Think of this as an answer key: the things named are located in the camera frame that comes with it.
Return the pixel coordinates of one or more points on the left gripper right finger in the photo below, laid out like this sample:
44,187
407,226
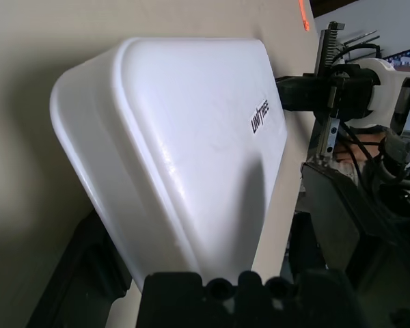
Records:
396,290

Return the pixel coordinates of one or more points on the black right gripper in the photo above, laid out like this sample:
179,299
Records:
352,92

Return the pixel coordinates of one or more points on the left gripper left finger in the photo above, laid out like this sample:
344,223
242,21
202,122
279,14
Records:
89,290

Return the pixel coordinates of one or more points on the teal and orange backpack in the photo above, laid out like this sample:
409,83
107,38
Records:
303,17

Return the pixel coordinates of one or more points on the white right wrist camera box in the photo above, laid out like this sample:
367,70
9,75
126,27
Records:
382,68

